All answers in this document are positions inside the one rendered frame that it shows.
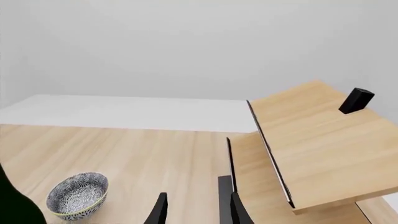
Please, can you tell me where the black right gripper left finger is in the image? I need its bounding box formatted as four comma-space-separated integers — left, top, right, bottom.
148, 192, 169, 224

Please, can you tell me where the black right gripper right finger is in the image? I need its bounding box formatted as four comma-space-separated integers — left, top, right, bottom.
230, 192, 255, 224

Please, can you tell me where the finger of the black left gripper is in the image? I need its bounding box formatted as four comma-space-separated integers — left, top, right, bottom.
0, 162, 48, 224

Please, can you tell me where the pale wooden cabinet drawer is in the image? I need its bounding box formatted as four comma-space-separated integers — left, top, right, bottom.
218, 131, 295, 224

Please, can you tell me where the pale wooden cabinet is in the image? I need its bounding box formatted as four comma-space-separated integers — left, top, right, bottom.
246, 80, 398, 217

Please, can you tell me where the blue white patterned bowl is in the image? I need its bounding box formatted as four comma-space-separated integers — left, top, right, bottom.
45, 172, 111, 222

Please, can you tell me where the small black box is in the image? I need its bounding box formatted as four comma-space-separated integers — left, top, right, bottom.
338, 87, 376, 116

